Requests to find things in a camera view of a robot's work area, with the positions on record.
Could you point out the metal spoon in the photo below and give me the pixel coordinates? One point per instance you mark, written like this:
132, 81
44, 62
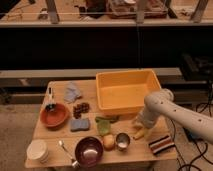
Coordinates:
74, 162

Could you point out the striped cloth block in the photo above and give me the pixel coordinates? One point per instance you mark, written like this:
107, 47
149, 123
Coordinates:
161, 144

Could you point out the small metal cup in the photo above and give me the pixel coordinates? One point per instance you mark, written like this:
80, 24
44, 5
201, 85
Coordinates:
122, 141

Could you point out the dark purple bowl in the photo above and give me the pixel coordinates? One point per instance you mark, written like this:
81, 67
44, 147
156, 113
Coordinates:
89, 152

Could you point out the yellow banana toy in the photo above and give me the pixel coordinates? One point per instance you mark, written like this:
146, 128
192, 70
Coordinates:
140, 133

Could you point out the blue sponge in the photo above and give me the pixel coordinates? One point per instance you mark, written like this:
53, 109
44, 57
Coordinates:
79, 125

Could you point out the bunch of dark grapes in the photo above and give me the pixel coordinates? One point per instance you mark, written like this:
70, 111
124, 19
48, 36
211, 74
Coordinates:
79, 109

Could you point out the orange round fruit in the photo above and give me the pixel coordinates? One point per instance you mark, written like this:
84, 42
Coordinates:
108, 142

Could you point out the white paper cup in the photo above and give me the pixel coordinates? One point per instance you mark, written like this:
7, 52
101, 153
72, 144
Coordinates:
38, 151

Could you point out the red clay bowl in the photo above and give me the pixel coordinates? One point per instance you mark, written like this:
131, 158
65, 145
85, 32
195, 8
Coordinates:
55, 117

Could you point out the small bottle brush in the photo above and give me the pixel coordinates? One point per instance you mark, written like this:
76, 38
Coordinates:
50, 104

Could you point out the light blue cloth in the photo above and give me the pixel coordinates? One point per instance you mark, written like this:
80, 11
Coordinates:
72, 93

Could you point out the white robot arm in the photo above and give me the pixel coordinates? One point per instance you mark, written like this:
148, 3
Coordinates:
160, 102

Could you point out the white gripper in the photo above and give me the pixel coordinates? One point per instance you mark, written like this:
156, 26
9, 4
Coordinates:
145, 119

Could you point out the yellow plastic bin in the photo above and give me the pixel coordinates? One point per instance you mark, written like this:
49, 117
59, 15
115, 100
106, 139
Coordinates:
123, 92

